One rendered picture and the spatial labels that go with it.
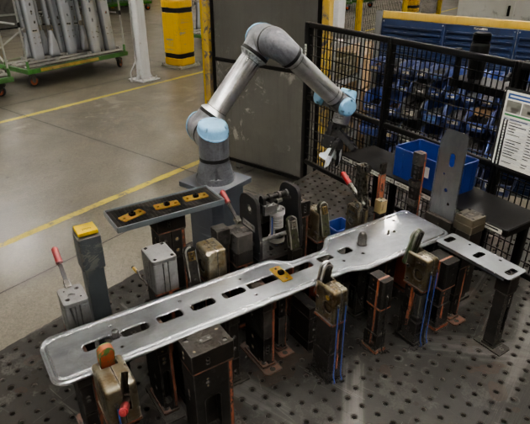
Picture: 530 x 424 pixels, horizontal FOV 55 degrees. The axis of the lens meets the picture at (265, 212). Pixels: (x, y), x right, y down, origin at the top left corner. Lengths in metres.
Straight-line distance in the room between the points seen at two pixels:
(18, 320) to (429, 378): 2.36
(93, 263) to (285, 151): 2.93
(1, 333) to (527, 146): 2.77
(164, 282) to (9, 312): 1.96
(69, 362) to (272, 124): 3.27
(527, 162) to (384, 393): 1.01
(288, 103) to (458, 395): 2.96
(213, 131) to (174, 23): 7.44
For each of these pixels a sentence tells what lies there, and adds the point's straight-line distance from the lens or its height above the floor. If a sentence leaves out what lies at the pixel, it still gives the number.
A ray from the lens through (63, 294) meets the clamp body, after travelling 1.54.
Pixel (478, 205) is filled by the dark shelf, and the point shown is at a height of 1.03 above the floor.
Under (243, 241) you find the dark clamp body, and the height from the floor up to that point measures 1.05.
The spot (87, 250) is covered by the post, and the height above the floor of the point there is 1.10.
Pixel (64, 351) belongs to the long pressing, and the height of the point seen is 1.00.
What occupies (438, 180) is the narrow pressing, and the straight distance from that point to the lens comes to 2.03.
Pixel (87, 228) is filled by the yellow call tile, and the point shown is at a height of 1.16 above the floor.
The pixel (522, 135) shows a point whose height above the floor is 1.29.
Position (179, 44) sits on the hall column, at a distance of 9.33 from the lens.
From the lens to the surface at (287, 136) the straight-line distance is 4.32.
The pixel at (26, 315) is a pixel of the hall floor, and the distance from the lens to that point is 3.36.
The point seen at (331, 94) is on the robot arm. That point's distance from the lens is 2.10.
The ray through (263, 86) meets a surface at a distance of 4.33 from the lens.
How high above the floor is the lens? 1.92
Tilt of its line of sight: 27 degrees down
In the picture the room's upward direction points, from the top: straight up
